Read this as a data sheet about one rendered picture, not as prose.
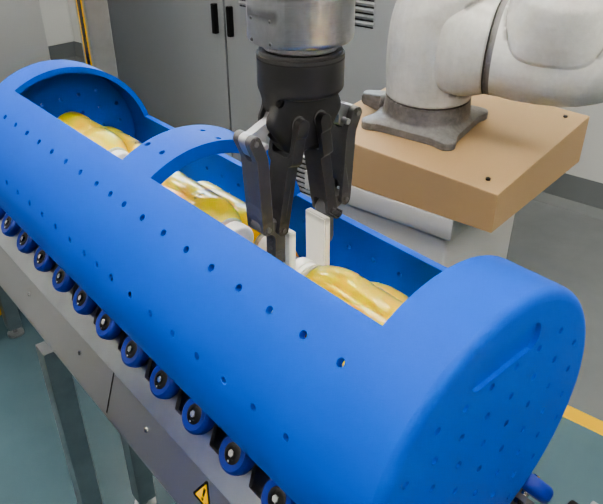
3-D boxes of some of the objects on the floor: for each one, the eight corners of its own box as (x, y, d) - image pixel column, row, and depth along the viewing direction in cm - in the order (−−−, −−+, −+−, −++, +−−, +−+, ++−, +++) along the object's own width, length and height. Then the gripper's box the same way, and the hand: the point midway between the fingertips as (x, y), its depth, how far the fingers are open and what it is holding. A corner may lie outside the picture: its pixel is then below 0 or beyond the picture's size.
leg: (103, 519, 173) (57, 333, 141) (113, 534, 169) (68, 346, 137) (82, 532, 170) (31, 344, 138) (92, 547, 166) (41, 357, 134)
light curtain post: (153, 369, 224) (59, -246, 137) (162, 378, 220) (71, -249, 133) (137, 377, 221) (31, -249, 134) (146, 386, 217) (42, -252, 130)
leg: (149, 491, 181) (117, 308, 149) (160, 505, 177) (129, 320, 145) (131, 503, 178) (93, 318, 145) (141, 517, 174) (105, 330, 142)
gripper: (341, 23, 62) (335, 239, 74) (191, 52, 52) (212, 294, 64) (401, 36, 57) (383, 266, 69) (246, 71, 47) (258, 330, 60)
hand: (301, 251), depth 65 cm, fingers closed on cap, 4 cm apart
